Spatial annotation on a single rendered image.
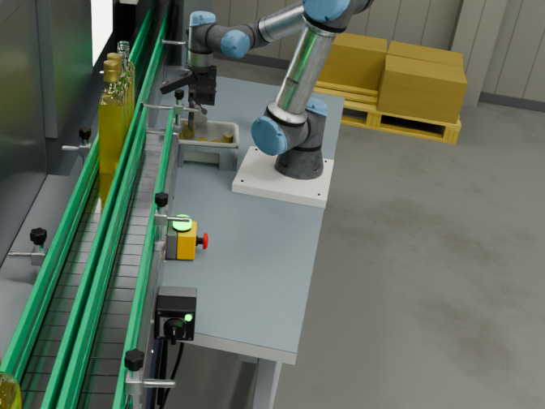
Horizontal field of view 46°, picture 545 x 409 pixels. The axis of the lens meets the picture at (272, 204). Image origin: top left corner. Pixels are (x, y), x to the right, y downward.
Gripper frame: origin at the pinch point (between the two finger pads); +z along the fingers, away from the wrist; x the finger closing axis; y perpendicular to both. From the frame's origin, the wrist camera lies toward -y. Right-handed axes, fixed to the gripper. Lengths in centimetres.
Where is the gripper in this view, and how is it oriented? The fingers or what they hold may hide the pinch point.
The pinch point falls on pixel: (189, 125)
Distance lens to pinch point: 206.3
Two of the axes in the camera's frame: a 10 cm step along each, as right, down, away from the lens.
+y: 9.9, 0.5, 1.4
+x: -1.0, -5.1, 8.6
